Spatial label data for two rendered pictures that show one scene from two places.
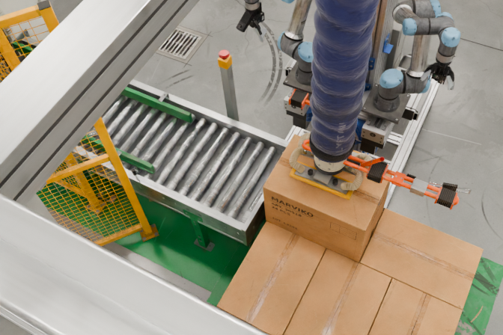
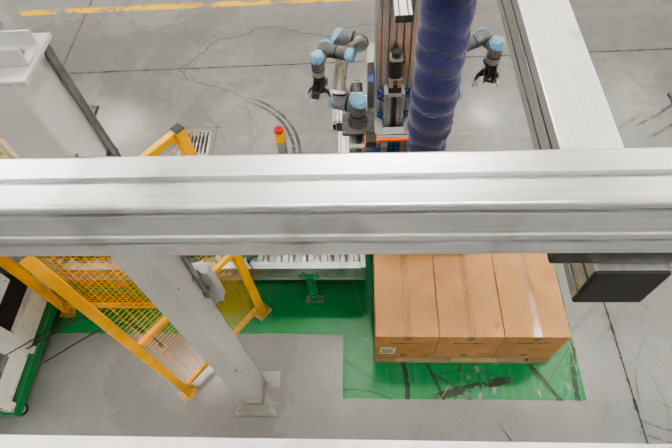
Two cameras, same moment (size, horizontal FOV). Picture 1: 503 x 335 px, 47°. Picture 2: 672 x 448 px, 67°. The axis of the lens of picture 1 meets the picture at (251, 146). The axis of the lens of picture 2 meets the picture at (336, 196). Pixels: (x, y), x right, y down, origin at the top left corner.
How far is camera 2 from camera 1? 0.96 m
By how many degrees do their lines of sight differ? 16
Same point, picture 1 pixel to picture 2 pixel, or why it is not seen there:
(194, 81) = not seen: hidden behind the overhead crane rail
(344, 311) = (472, 292)
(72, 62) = (586, 90)
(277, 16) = (267, 91)
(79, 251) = not seen: outside the picture
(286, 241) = (398, 261)
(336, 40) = (447, 69)
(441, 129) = not seen: hidden behind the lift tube
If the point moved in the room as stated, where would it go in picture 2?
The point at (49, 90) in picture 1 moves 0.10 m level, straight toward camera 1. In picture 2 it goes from (597, 114) to (662, 137)
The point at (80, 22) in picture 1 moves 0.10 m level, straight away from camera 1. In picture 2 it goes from (552, 62) to (501, 41)
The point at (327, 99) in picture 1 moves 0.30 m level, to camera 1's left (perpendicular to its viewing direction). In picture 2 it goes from (434, 123) to (385, 150)
